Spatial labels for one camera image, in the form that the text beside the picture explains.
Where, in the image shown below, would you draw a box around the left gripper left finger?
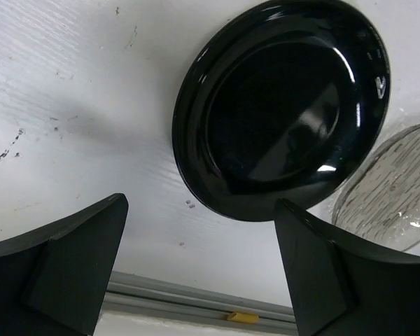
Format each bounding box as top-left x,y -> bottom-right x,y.
0,193 -> 129,335

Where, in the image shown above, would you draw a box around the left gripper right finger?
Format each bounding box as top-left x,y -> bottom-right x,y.
274,199 -> 420,335

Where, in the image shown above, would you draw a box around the aluminium rail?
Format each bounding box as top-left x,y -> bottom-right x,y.
105,272 -> 295,323

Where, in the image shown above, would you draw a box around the smoky grey glass plate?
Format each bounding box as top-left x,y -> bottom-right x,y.
331,124 -> 420,251

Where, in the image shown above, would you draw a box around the yellow clip on rail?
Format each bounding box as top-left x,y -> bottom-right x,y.
226,311 -> 260,324

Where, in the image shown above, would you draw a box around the black round plate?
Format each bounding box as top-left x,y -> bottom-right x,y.
171,1 -> 391,222

